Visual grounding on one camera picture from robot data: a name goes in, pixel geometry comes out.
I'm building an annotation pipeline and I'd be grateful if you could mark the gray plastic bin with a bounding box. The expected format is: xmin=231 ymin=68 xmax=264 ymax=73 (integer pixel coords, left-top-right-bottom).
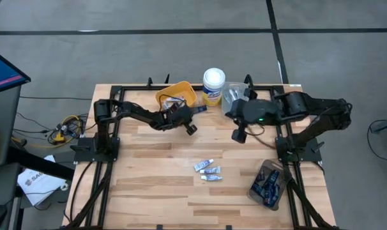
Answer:
xmin=221 ymin=81 xmax=250 ymax=116

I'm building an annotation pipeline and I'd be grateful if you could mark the blue screen monitor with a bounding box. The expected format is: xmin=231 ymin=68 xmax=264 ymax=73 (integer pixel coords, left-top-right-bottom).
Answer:
xmin=0 ymin=47 xmax=31 ymax=96

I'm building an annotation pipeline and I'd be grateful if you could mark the black aluminium table frame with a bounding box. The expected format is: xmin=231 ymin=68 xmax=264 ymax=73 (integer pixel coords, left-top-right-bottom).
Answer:
xmin=62 ymin=73 xmax=338 ymax=230

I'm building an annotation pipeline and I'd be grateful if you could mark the Lysol wipes canister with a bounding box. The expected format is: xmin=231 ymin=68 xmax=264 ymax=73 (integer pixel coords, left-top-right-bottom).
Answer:
xmin=202 ymin=67 xmax=226 ymax=107

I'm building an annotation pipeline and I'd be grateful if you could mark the yellow and black cable bundle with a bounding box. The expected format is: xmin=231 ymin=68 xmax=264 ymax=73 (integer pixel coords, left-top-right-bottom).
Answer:
xmin=45 ymin=113 xmax=89 ymax=150

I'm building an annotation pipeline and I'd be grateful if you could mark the white paper on floor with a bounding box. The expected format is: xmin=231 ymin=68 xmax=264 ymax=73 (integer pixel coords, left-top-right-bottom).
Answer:
xmin=17 ymin=155 xmax=68 ymax=207

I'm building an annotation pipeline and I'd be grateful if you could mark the gray chair base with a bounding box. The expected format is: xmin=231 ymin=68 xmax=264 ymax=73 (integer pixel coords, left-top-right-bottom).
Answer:
xmin=370 ymin=115 xmax=387 ymax=134

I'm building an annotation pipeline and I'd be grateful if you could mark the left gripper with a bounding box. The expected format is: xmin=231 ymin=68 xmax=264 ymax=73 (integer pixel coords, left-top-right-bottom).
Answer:
xmin=161 ymin=104 xmax=199 ymax=135

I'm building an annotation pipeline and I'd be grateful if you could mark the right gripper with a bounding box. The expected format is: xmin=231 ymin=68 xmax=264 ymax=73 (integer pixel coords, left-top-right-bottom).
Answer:
xmin=227 ymin=88 xmax=279 ymax=143

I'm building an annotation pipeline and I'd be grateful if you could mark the black beam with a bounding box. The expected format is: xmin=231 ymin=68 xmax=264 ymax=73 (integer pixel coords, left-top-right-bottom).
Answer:
xmin=6 ymin=146 xmax=75 ymax=181

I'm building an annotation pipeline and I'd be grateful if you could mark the yellow plastic bin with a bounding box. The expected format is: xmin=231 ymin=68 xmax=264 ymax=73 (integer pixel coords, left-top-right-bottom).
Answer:
xmin=155 ymin=80 xmax=197 ymax=111

